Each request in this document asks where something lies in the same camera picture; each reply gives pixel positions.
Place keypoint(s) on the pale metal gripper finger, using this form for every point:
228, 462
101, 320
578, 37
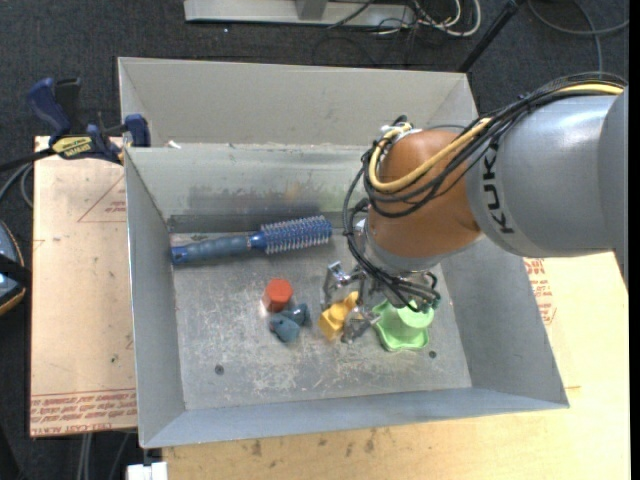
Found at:
334, 277
356, 328

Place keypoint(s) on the yellow toy piece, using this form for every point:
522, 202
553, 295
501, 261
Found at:
332, 318

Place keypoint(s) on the light green toy cup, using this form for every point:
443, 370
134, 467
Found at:
403, 329

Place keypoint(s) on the grey metal bin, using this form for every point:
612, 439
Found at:
320, 368

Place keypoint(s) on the red-orange hexagonal block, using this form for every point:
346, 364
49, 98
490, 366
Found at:
277, 294

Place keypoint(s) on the blue-grey toy animal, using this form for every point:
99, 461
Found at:
289, 325

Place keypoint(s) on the blue round hairbrush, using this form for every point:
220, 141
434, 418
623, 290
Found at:
235, 244

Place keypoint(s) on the brown cardboard board, red print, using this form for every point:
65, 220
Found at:
82, 288

